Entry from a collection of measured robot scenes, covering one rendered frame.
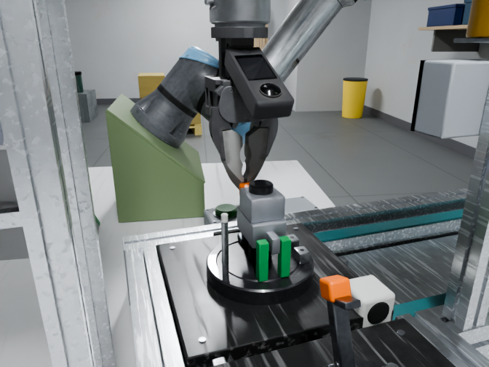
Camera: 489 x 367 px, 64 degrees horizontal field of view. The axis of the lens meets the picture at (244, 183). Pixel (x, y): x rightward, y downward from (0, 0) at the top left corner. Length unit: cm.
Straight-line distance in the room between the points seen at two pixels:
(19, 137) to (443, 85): 35
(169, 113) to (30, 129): 77
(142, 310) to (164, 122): 56
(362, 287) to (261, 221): 14
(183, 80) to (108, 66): 777
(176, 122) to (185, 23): 758
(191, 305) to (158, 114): 58
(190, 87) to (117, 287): 48
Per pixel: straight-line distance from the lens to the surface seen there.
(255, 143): 53
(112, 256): 83
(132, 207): 95
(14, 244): 54
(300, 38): 92
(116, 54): 867
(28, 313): 73
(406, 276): 67
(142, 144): 90
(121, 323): 65
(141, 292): 53
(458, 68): 41
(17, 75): 21
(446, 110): 42
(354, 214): 75
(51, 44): 37
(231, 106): 50
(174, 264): 56
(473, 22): 45
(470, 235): 48
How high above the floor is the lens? 126
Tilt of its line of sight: 20 degrees down
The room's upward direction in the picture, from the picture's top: straight up
